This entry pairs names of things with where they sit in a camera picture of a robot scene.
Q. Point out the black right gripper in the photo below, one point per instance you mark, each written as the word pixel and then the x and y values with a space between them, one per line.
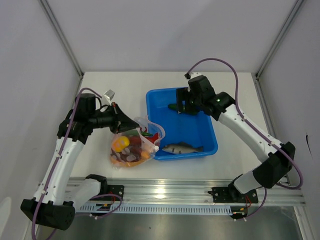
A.
pixel 182 95

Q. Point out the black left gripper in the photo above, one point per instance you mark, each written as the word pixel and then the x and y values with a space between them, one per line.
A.
pixel 121 122

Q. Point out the green cucumber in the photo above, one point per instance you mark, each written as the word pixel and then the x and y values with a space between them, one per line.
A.
pixel 175 107

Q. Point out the yellow mango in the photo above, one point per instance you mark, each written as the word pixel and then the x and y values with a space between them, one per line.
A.
pixel 120 143

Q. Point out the clear pink-dotted zip bag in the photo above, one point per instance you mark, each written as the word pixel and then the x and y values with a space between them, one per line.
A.
pixel 152 128

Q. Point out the grey fish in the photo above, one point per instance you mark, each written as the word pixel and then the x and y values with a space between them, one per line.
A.
pixel 181 148

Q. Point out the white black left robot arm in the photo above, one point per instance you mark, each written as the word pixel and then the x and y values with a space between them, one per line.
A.
pixel 49 206

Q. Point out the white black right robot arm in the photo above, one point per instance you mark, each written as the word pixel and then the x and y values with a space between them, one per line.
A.
pixel 276 158

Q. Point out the blue plastic bin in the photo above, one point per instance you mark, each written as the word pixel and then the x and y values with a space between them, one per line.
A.
pixel 195 130

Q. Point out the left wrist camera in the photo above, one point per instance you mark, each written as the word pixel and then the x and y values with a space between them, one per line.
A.
pixel 107 97

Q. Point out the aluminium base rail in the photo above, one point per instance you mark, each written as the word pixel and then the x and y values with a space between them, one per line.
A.
pixel 192 192

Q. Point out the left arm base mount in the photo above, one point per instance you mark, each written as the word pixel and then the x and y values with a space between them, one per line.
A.
pixel 111 193

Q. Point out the white slotted cable duct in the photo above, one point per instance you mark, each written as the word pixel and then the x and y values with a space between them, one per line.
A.
pixel 162 209

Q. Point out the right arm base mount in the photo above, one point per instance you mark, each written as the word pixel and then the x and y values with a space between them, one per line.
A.
pixel 224 194

